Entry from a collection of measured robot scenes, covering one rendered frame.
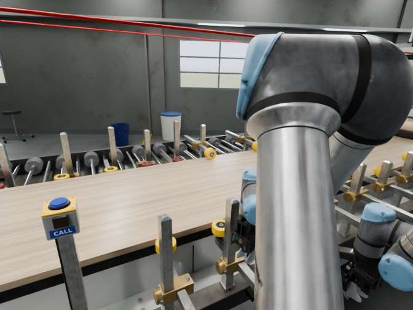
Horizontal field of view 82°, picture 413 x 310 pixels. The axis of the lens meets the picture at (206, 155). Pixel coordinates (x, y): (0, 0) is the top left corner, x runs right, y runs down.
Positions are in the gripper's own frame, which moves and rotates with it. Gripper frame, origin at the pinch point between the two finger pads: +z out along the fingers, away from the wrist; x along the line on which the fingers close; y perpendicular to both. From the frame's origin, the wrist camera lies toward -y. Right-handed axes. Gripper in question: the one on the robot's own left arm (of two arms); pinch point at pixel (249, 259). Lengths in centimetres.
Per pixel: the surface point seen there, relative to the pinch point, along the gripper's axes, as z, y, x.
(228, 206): -18.6, 1.9, -9.0
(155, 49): -101, -276, -426
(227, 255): 1.9, 2.3, -7.8
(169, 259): -5.7, 23.8, -15.4
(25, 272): 0, 56, -49
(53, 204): -33, 50, -25
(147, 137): -16, -33, -111
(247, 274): 6.8, 0.2, 0.3
